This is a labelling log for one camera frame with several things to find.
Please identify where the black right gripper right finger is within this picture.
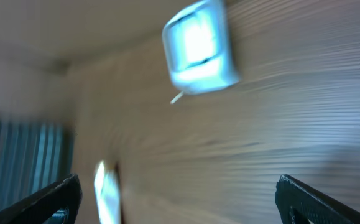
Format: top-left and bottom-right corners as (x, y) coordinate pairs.
(275, 174), (360, 224)

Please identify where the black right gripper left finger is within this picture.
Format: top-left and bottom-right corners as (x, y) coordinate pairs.
(0, 174), (82, 224)

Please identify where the white tube gold cap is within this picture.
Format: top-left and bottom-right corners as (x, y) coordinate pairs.
(93, 161), (122, 224)

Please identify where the white barcode scanner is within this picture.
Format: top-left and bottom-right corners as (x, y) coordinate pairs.
(162, 0), (240, 95)

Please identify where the dark grey plastic basket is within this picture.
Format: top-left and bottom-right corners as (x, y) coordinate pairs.
(0, 119), (74, 211)

